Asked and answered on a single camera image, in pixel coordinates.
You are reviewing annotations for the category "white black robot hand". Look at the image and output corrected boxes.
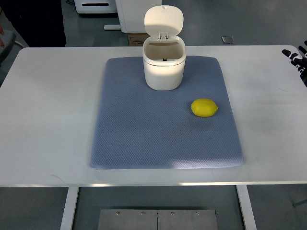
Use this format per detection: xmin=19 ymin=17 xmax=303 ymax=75
xmin=282 ymin=46 xmax=307 ymax=86

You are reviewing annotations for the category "yellow lemon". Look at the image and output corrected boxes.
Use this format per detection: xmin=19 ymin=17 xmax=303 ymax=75
xmin=191 ymin=98 xmax=218 ymax=117

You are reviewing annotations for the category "white trash can with lid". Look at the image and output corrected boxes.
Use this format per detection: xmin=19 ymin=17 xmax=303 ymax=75
xmin=142 ymin=5 xmax=186 ymax=91

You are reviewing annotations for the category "grey floor outlet plate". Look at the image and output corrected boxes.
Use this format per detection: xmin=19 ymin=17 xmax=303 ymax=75
xmin=221 ymin=36 xmax=235 ymax=44

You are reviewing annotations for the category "right white table leg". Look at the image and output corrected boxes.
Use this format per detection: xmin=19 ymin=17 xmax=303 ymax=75
xmin=236 ymin=185 xmax=257 ymax=230

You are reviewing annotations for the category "white table leg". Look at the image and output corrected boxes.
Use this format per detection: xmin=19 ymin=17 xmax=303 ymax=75
xmin=60 ymin=186 xmax=79 ymax=230
xmin=236 ymin=185 xmax=257 ymax=230

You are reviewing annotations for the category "cardboard box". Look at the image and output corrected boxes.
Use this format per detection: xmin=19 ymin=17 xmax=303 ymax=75
xmin=128 ymin=33 xmax=149 ymax=46

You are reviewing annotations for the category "white cabinet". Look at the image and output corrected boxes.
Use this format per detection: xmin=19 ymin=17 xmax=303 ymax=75
xmin=104 ymin=0 xmax=162 ymax=34

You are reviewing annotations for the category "blue textured mat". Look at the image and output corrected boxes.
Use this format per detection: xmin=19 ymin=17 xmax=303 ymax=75
xmin=90 ymin=56 xmax=244 ymax=170

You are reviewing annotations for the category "white appliance with slot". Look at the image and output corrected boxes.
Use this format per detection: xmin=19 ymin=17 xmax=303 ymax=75
xmin=74 ymin=0 xmax=117 ymax=14

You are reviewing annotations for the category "person in dark clothes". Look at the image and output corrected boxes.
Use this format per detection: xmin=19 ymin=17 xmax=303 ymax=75
xmin=0 ymin=0 xmax=66 ymax=47

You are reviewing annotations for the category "left white table leg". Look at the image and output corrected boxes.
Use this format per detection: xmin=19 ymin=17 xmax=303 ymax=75
xmin=60 ymin=186 xmax=79 ymax=230

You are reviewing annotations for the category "metal base plate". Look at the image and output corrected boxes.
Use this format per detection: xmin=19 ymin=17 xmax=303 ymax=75
xmin=98 ymin=209 xmax=218 ymax=230

